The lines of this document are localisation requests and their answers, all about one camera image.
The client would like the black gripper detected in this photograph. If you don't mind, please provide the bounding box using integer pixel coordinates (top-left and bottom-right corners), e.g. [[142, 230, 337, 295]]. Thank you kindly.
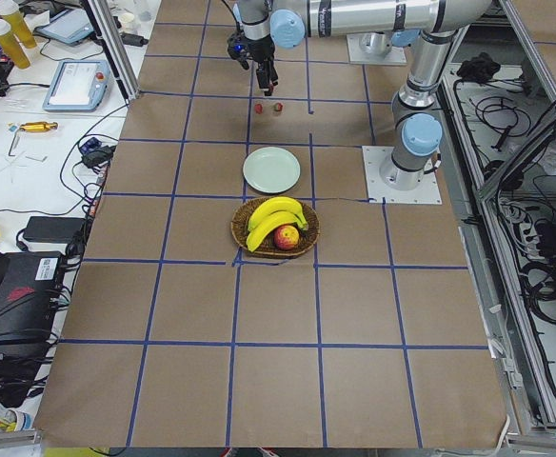
[[248, 36, 278, 94]]

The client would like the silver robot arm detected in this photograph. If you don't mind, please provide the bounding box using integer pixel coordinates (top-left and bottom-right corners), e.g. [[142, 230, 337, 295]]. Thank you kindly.
[[228, 0, 490, 109], [382, 29, 462, 191]]

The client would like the pale green plate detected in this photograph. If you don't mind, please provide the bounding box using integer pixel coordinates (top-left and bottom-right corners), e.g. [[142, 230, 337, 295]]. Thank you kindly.
[[243, 147, 301, 194]]

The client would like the yellow banana bunch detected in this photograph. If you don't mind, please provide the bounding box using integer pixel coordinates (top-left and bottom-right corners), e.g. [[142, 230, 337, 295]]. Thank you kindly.
[[246, 196, 308, 251]]

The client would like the white paper cup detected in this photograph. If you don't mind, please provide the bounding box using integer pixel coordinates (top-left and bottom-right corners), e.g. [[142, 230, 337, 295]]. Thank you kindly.
[[117, 11, 137, 33]]

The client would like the woven wicker basket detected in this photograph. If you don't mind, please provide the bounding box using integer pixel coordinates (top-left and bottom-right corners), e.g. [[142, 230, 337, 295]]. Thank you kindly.
[[230, 197, 320, 258]]

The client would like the red yellow apple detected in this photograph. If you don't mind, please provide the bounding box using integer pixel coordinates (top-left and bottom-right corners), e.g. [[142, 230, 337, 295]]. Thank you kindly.
[[273, 225, 300, 250]]

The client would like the blue teach pendant near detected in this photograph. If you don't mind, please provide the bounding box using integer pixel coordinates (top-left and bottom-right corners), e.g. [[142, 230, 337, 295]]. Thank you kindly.
[[42, 60, 111, 112]]

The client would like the blue teach pendant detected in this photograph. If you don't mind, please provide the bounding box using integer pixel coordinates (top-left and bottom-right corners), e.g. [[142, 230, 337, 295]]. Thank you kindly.
[[35, 9, 94, 46], [42, 60, 111, 112]]

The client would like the blue teach pendant far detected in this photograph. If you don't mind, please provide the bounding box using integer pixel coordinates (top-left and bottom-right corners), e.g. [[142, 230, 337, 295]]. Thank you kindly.
[[35, 9, 94, 46]]

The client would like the black power adapter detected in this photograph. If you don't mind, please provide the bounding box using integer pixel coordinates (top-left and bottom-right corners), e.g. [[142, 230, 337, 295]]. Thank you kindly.
[[16, 216, 85, 251]]

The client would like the yellow bottle white cap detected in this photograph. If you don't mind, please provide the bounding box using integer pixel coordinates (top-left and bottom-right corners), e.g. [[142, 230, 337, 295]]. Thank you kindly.
[[0, 19, 30, 70]]

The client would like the black computer box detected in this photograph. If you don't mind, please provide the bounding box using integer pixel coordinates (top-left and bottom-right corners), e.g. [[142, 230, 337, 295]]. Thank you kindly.
[[0, 251, 67, 352]]

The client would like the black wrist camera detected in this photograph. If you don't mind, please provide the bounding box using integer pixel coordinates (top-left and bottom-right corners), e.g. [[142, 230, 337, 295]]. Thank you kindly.
[[227, 31, 249, 70]]

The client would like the aluminium frame post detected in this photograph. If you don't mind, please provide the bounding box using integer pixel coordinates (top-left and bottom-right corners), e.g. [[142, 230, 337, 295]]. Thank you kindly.
[[80, 0, 140, 102]]

